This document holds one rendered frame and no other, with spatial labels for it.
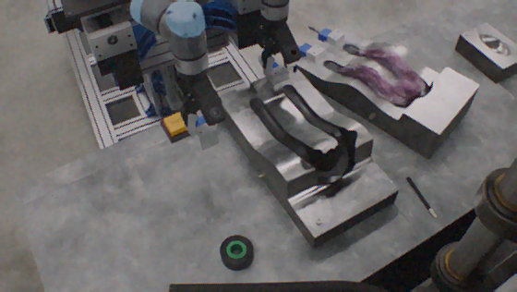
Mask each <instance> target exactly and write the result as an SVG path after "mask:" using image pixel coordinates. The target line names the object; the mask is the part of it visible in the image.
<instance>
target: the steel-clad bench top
mask: <svg viewBox="0 0 517 292"><path fill-rule="evenodd" d="M486 23H488V24H490V25H491V26H492V27H493V28H495V29H497V30H499V31H500V32H501V33H502V34H503V35H505V36H506V37H507V38H508V39H510V41H513V42H514V43H516V44H517V0H465V1H463V2H461V3H458V4H456V5H452V6H449V7H448V8H443V9H441V10H440V11H439V12H438V11H436V12H434V13H432V14H430V15H426V16H424V17H422V18H418V19H416V20H413V21H412V22H407V23H405V24H403V25H402V26H400V27H396V28H393V29H392V30H388V31H384V32H382V33H380V34H378V35H376V36H374V37H373V36H372V37H369V38H368V39H369V40H370V41H373V42H392V43H397V44H399V45H401V46H403V47H404V48H405V49H406V50H407V51H409V52H410V53H411V54H413V55H414V56H415V58H417V59H418V60H420V61H422V62H423V64H425V65H426V66H427V67H430V69H432V70H434V71H436V72H437V73H439V74H440V73H441V72H442V70H443V69H444V68H446V67H447V68H449V69H451V70H453V71H455V72H458V73H459V74H461V75H463V76H465V77H466V78H468V79H469V80H471V81H473V82H474V83H476V84H478V85H479V86H480V87H479V88H478V90H477V92H476V96H475V98H474V99H473V102H472V104H471V106H470V108H469V111H468V112H467V113H466V114H465V115H464V117H463V119H462V120H460V122H459V123H458V125H457V126H456V127H455V129H454V130H453V131H452V132H451V133H450V135H449V136H448V138H447V139H445V140H444V141H443V142H442V144H441V145H440V146H439V147H438V149H437V151H436V152H434V153H433V154H432V155H431V158H430V159H427V158H426V157H425V156H424V155H422V154H421V153H419V152H416V151H414V150H413V149H411V148H410V147H409V146H407V145H405V144H404V143H402V142H401V141H400V140H397V139H395V138H394V137H393V136H391V135H389V134H388V133H386V132H385V131H384V130H382V129H380V128H378V127H376V126H375V125H374V124H373V123H371V122H368V121H366V120H365V119H364V118H363V117H361V116H359V115H357V114H356V113H354V112H352V111H351V110H350V109H348V108H347V107H345V106H343V105H342V104H340V103H337V102H335V101H334V100H332V99H331V98H330V97H328V96H327V95H325V94H323V93H322V92H321V91H319V90H317V89H316V90H317V91H318V92H319V94H320V95H321V97H322V98H323V100H324V101H326V102H327V103H328V104H329V105H330V106H331V108H333V109H334V110H335V111H337V112H338V113H339V114H341V115H343V116H347V117H349V118H352V119H353V120H354V121H357V122H359V123H360V124H361V125H363V126H364V128H365V129H366V130H367V132H368V133H369V134H370V135H371V137H372V138H374V142H373V149H372V154H371V156H372V158H373V159H374V161H375V164H376V165H377V166H378V167H379V168H380V169H382V170H383V172H384V174H385V175H386V176H387V177H388V178H389V179H390V180H391V181H392V183H393V184H394V185H395V186H396V187H397V188H398V189H399V190H400V191H399V193H398V195H397V197H396V200H395V202H394V203H393V204H391V205H390V206H388V207H387V208H385V209H383V210H380V211H379V212H377V213H374V214H373V215H371V216H369V217H368V218H367V219H366V220H364V221H362V222H360V223H358V224H357V225H355V226H353V227H352V228H350V229H348V230H344V231H343V232H342V233H341V234H339V235H337V236H336V237H333V238H331V239H329V241H327V242H325V243H323V244H322V245H320V246H318V247H316V248H314V249H312V248H311V246H310V245H309V243H308V242H307V240H306V239H305V238H304V237H303V235H302V234H301V231H300V230H299V228H298V227H297V226H296V225H295V223H294V222H293V221H292V219H291V218H290V216H289V215H288V214H287V212H286V210H285V209H284V208H283V207H282V205H281V204H280V202H279V201H278V200H277V198H276V197H275V195H273V194H272V192H271V190H270V189H269V186H268V185H267V183H266V182H265V181H264V179H263V178H259V177H258V175H259V173H258V171H257V170H256V168H255V167H254V166H253V164H252V163H251V162H250V161H249V160H248V157H247V156H246V155H245V153H244V152H243V150H242V149H241V148H240V146H239V145H238V143H237V142H236V140H235V139H234V137H233V136H232V135H231V134H230V133H229V131H228V128H227V127H226V126H225V124H224V123H223V122H220V123H218V124H217V126H216V129H217V131H218V138H219V143H218V144H216V145H214V146H212V147H210V148H208V149H207V150H205V151H202V150H201V149H200V147H199V146H198V145H197V143H196V140H195V136H194V137H192V136H190V137H185V138H183V139H181V140H178V141H176V142H174V143H171V142H170V141H169V139H168V138H167V137H166V135H165V134H164V130H163V129H162V126H161V124H159V125H156V126H154V127H152V128H149V129H146V130H144V131H142V132H140V133H139V134H136V135H134V136H132V137H130V138H127V139H123V140H120V141H118V142H116V143H115V144H112V145H110V146H107V147H106V148H104V149H101V150H99V151H97V152H93V153H91V154H88V155H86V156H84V157H82V158H80V159H78V160H76V161H74V162H73V163H68V164H65V165H63V166H61V167H59V168H57V169H55V170H54V171H50V172H48V173H46V174H44V175H42V176H39V177H37V178H33V179H32V180H30V181H28V182H26V183H24V184H22V185H18V186H17V187H15V191H16V196H17V200H18V205H19V208H20V210H21V213H22V218H23V223H24V225H25V228H26V231H27V234H28V238H29V241H30V245H31V248H32V251H33V255H34V258H35V261H36V264H37V268H38V272H39V275H40V278H41V280H42V285H43V289H44V291H45V292H165V287H166V284H222V283H257V282H293V281H344V280H348V281H354V282H362V280H364V279H366V278H367V277H369V276H370V275H372V274H373V273H375V272H377V271H379V270H381V269H382V268H383V267H385V266H386V265H388V264H390V263H391V262H393V261H394V260H396V259H397V258H399V257H401V256H403V255H404V254H405V253H407V252H409V251H410V250H411V249H413V248H415V247H416V246H418V245H419V244H420V243H422V242H424V241H425V240H427V239H428V238H429V237H433V236H434V235H435V234H437V233H438V232H439V231H440V230H442V229H443V228H445V227H447V225H450V224H451V223H453V222H454V221H455V220H458V219H459V218H461V217H462V216H464V215H465V214H466V213H469V212H470V211H471V210H473V209H474V207H475V205H474V200H475V194H476V193H477V190H478V188H480V186H481V185H482V182H483V180H484V179H485V177H487V175H488V174H489V173H490V172H491V171H493V170H496V169H497V168H501V167H510V166H511V164H512V162H513V161H514V160H515V158H516V157H517V73H516V74H513V75H512V76H510V77H509V78H507V79H504V80H503V81H501V82H500V83H498V84H497V83H494V82H492V81H491V79H489V78H488V77H487V76H486V75H485V74H483V73H482V71H479V70H478V69H477V68H476V67H475V66H473V65H472V63H470V62H469V61H468V60H466V58H464V57H462V56H461V55H460V54H459V53H458V52H456V51H455V50H454V48H455V47H456V44H457V40H458V39H459V36H460V34H462V33H465V32H466V31H468V30H472V29H473V28H475V27H479V26H480V25H482V24H486ZM407 177H410V178H411V179H412V180H413V181H414V183H415V185H416V187H417V189H419V190H420V192H421V193H422V196H423V197H424V199H425V200H427V203H428V205H429V206H430V208H432V209H433V212H434V213H435V215H436V216H437V217H436V218H433V217H432V214H431V213H430V211H429V210H428V209H427V207H426V205H425V204H424V203H423V202H422V201H421V199H420V197H419V196H418V195H417V193H416V192H415V190H414V188H413V187H412V186H411V184H410V183H409V180H408V179H407ZM233 235H240V236H244V237H247V238H248V239H249V240H250V241H251V243H252V245H253V253H254V257H253V261H252V262H251V264H250V265H249V266H248V267H247V268H246V269H245V270H242V271H232V270H229V269H228V268H226V267H225V266H224V265H223V264H222V261H221V257H220V246H221V244H222V242H223V241H224V240H225V239H227V238H228V237H230V236H233Z"/></svg>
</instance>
